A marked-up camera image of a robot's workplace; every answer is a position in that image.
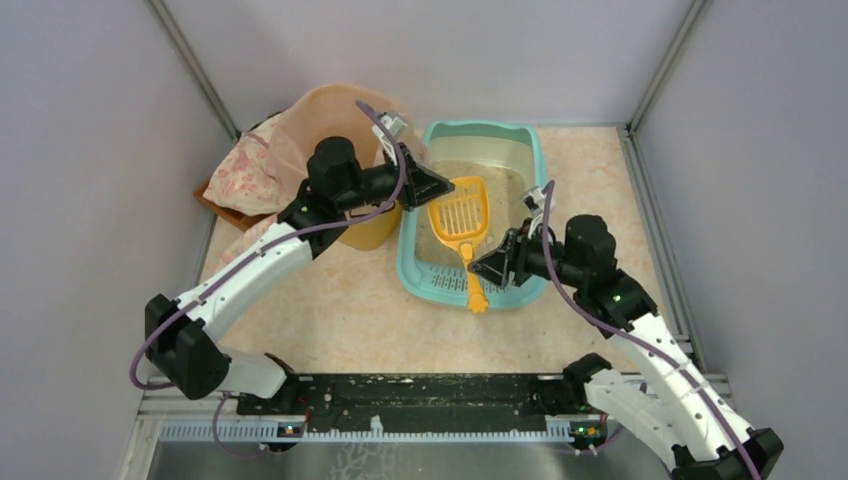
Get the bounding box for orange plastic bin liner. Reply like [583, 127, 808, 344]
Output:
[268, 83, 426, 213]

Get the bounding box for teal litter box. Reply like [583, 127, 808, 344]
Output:
[396, 121, 548, 312]

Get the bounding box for pink patterned cloth bag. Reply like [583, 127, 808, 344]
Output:
[203, 113, 293, 278]

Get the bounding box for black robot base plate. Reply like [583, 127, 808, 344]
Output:
[237, 373, 614, 444]

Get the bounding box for brown wooden tray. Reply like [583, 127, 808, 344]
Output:
[193, 181, 269, 232]

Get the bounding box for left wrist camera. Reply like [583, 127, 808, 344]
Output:
[371, 111, 408, 165]

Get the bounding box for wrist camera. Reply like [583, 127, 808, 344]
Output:
[371, 111, 408, 165]
[521, 185, 547, 234]

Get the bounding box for yellow trash bin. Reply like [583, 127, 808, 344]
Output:
[339, 203, 403, 251]

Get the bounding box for aluminium frame rail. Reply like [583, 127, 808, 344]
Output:
[139, 373, 617, 446]

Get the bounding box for yellow litter scoop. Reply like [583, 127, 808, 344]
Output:
[427, 176, 490, 314]

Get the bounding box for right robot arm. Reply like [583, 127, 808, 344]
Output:
[469, 214, 784, 479]

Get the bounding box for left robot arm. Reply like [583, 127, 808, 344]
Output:
[141, 136, 455, 400]

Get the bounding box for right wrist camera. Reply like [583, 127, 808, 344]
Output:
[521, 185, 547, 234]

